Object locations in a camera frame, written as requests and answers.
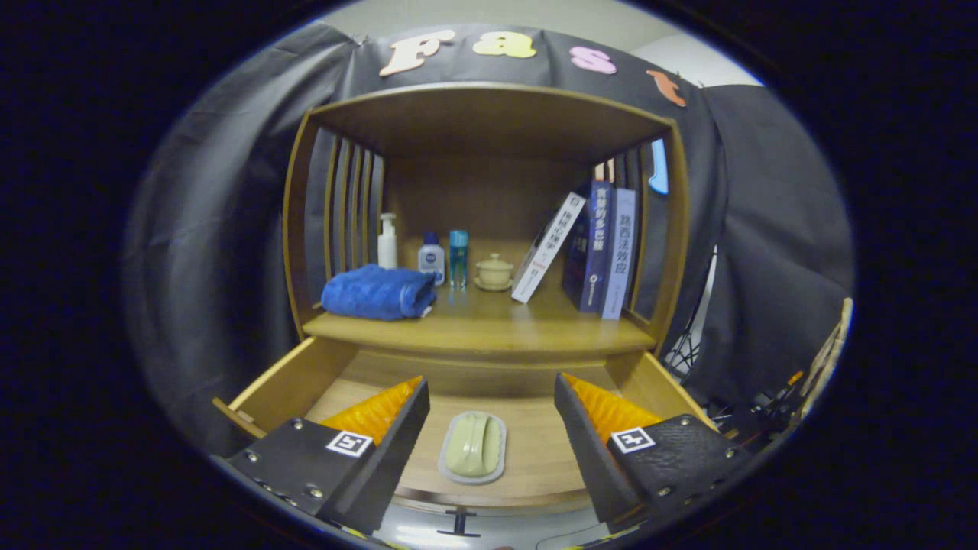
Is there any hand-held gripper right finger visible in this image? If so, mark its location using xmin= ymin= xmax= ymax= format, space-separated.
xmin=554 ymin=373 xmax=753 ymax=534

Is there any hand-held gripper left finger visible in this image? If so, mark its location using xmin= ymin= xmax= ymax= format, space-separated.
xmin=210 ymin=376 xmax=431 ymax=535

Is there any wooden drawer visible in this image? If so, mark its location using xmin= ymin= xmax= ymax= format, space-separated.
xmin=212 ymin=336 xmax=719 ymax=514

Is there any pale green brush grey base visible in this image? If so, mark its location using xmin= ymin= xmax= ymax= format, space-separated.
xmin=438 ymin=410 xmax=507 ymax=486

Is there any wooden countertop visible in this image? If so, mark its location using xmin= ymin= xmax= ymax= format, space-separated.
xmin=302 ymin=283 xmax=658 ymax=356

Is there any wooden cabinet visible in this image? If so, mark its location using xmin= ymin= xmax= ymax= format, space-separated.
xmin=212 ymin=81 xmax=719 ymax=539

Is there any folded blue towel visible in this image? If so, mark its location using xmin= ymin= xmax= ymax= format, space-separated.
xmin=320 ymin=264 xmax=438 ymax=322

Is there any white bottle with blue cap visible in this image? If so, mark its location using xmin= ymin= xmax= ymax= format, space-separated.
xmin=417 ymin=231 xmax=446 ymax=286

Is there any pale lavender book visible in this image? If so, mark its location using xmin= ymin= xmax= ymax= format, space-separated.
xmin=600 ymin=188 xmax=638 ymax=320

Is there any beige lidded teacup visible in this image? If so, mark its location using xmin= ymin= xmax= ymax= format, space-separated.
xmin=474 ymin=253 xmax=515 ymax=292

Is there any clear blue bottle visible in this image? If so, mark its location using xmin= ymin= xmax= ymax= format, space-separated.
xmin=449 ymin=229 xmax=469 ymax=290

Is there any dark blue book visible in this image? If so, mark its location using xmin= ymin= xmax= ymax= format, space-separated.
xmin=562 ymin=180 xmax=612 ymax=313

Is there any white pump bottle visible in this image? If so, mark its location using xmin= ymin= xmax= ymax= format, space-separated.
xmin=377 ymin=212 xmax=399 ymax=270

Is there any white book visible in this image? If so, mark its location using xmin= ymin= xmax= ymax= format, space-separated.
xmin=510 ymin=192 xmax=588 ymax=305

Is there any beige bag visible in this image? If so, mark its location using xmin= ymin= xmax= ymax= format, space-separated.
xmin=795 ymin=296 xmax=854 ymax=421

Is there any tangle of cables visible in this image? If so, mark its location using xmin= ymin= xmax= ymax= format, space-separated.
xmin=703 ymin=370 xmax=811 ymax=444

